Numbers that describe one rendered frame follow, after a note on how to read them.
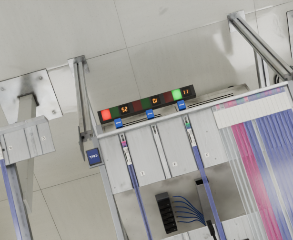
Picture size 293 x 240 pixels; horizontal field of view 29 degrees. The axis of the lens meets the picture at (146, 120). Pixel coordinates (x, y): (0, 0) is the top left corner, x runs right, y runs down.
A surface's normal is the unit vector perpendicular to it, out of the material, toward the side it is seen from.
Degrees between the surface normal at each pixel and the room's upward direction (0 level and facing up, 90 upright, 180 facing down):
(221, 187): 0
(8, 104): 0
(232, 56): 0
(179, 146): 44
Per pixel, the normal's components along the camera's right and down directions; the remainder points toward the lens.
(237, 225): -0.05, -0.25
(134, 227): 0.15, 0.47
